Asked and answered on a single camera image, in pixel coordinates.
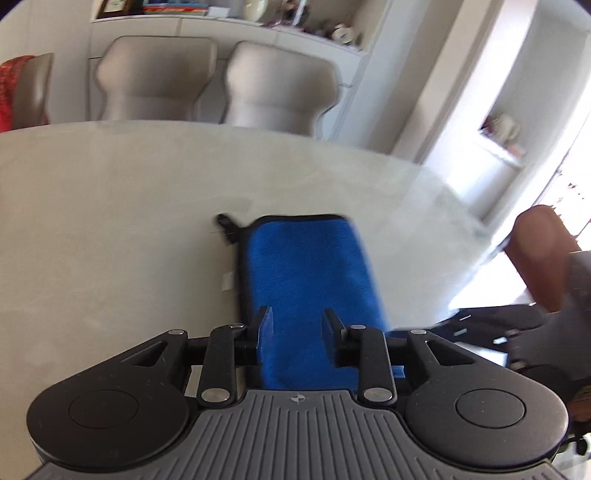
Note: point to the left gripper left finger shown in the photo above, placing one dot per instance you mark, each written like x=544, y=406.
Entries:
x=259, y=335

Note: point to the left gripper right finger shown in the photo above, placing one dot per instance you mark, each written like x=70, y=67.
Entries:
x=340, y=345

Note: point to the blue and grey towel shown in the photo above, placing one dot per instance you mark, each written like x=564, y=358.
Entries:
x=299, y=267

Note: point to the brown chair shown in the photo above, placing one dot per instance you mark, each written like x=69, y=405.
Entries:
x=539, y=246

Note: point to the beige chair right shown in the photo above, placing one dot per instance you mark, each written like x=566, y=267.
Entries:
x=275, y=89

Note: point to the beige chair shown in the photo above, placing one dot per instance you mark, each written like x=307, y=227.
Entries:
x=275, y=89
x=154, y=77

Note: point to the beige chair left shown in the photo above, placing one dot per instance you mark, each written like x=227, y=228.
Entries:
x=154, y=77

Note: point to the white ceramic ornament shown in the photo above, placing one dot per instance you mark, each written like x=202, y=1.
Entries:
x=343, y=34

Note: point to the stack of books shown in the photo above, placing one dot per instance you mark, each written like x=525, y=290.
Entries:
x=179, y=7

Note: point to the chair with red cloth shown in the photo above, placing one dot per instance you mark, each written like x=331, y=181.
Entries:
x=25, y=82

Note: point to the framed picture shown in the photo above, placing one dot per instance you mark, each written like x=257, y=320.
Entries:
x=115, y=7

